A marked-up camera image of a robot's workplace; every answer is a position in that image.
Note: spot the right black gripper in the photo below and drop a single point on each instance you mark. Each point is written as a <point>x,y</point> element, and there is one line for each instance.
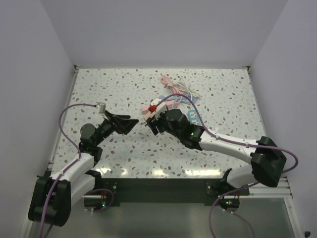
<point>151,124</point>

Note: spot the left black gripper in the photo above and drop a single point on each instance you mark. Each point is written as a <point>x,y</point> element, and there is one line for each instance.
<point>119,123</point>

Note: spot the teal power strip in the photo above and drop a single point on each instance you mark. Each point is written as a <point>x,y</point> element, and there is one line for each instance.
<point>193,117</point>

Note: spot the pink power strip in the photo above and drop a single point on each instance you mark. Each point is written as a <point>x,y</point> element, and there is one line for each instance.
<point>148,115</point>

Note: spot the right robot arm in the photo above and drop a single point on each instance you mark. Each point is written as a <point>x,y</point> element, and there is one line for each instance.
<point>264,162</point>

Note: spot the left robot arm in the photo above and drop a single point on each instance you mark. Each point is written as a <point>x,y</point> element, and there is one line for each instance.
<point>54,196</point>

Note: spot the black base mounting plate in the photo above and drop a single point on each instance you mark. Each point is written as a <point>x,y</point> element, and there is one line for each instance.
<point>158,190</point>

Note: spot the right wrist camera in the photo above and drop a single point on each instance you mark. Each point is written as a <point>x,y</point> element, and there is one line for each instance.
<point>157,106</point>

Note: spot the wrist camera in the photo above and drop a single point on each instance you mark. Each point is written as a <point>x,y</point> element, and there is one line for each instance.
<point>157,106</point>
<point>101,107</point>

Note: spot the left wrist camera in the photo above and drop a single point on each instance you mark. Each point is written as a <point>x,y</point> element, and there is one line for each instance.
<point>101,107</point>

